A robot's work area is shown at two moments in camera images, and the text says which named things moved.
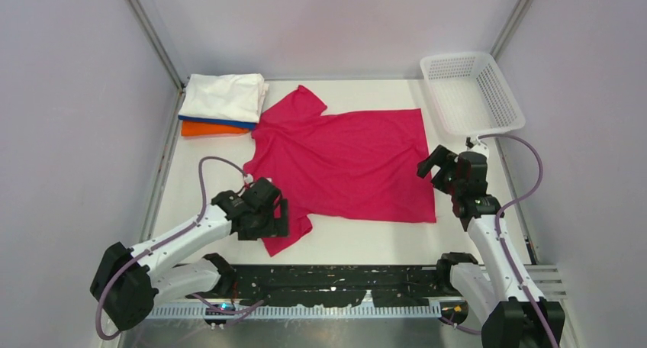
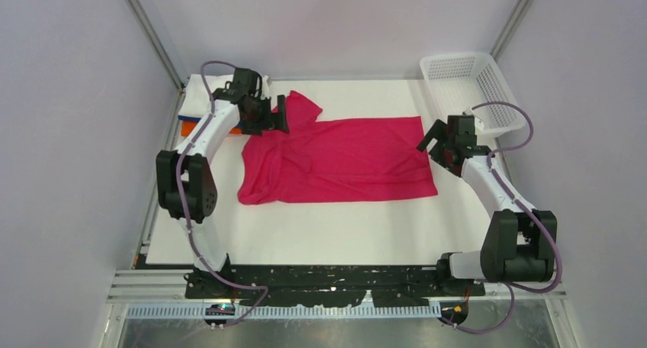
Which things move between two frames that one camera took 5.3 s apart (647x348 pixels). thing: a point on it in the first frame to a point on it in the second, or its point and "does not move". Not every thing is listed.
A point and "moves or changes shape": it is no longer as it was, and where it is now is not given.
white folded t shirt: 236,97 does not move
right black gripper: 442,156 to 439,132
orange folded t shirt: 190,128 does not move
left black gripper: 270,230 to 276,121
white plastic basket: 471,94 does not move
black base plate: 321,285 does not move
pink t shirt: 368,165 moves or changes shape
